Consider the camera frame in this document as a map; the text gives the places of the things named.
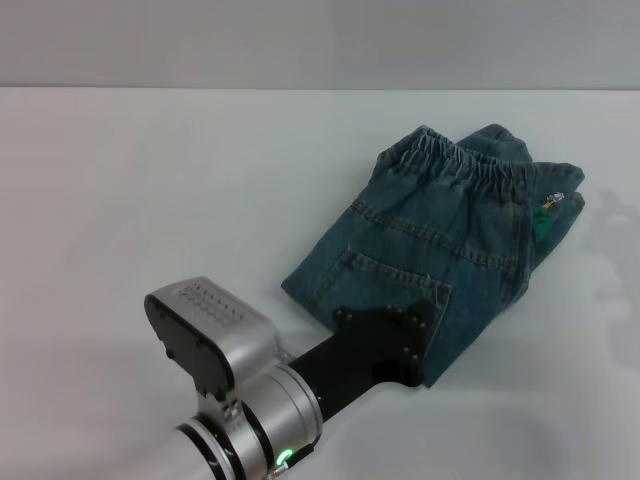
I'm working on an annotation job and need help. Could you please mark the blue denim shorts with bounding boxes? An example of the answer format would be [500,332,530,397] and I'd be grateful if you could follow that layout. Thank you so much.
[279,123,586,390]

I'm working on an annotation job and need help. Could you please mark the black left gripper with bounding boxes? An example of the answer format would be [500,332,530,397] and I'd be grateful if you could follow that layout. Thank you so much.
[288,298,437,422]

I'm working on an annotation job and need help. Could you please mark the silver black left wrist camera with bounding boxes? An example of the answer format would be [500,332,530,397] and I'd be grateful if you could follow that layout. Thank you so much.
[143,274,292,426]

